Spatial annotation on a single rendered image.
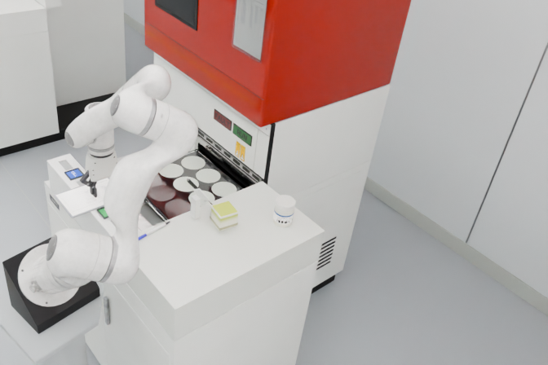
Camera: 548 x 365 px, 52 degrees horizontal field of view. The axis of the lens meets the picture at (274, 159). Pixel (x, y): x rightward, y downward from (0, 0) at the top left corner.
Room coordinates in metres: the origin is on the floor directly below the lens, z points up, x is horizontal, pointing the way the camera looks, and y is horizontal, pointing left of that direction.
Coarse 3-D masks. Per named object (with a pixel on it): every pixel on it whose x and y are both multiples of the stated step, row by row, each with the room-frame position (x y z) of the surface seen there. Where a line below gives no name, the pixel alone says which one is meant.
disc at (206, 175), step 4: (200, 172) 1.88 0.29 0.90; (204, 172) 1.89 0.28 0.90; (208, 172) 1.89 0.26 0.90; (212, 172) 1.89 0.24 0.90; (216, 172) 1.90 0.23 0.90; (196, 176) 1.85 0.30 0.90; (200, 176) 1.85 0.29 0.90; (204, 176) 1.86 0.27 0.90; (208, 176) 1.86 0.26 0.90; (212, 176) 1.87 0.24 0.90; (216, 176) 1.87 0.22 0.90; (200, 180) 1.83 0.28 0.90; (204, 180) 1.83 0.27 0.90; (208, 180) 1.83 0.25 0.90; (212, 180) 1.84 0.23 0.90; (216, 180) 1.84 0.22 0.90
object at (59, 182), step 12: (60, 156) 1.77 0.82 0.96; (72, 156) 1.78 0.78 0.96; (48, 168) 1.73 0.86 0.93; (60, 168) 1.70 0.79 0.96; (72, 168) 1.71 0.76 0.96; (60, 180) 1.65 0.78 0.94; (72, 180) 1.64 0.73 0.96; (84, 216) 1.52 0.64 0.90; (96, 216) 1.46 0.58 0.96; (84, 228) 1.52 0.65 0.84; (96, 228) 1.45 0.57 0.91; (108, 228) 1.41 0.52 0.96
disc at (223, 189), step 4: (216, 184) 1.81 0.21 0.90; (220, 184) 1.82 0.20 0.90; (224, 184) 1.82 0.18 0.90; (228, 184) 1.83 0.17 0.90; (232, 184) 1.83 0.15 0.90; (212, 188) 1.78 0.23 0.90; (216, 188) 1.79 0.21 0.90; (220, 188) 1.79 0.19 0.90; (224, 188) 1.80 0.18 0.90; (228, 188) 1.80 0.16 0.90; (232, 188) 1.80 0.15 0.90; (216, 192) 1.76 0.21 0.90; (220, 192) 1.77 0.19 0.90; (224, 192) 1.77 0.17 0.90; (228, 192) 1.77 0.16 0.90; (232, 192) 1.78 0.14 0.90
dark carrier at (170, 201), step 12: (204, 168) 1.91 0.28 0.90; (216, 168) 1.93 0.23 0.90; (156, 180) 1.79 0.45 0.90; (168, 180) 1.80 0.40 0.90; (228, 180) 1.85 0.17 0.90; (156, 192) 1.71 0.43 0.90; (168, 192) 1.72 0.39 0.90; (180, 192) 1.73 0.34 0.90; (156, 204) 1.64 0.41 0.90; (168, 204) 1.65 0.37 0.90; (180, 204) 1.66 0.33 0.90; (168, 216) 1.58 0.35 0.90
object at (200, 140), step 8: (200, 136) 2.09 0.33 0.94; (200, 144) 2.09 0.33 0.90; (208, 144) 2.03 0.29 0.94; (200, 152) 2.07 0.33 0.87; (216, 152) 1.99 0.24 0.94; (208, 160) 2.02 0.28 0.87; (224, 160) 1.95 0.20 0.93; (232, 168) 1.91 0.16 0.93; (240, 168) 1.89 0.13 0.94; (232, 176) 1.92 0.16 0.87; (248, 176) 1.84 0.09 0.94; (240, 184) 1.87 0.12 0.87
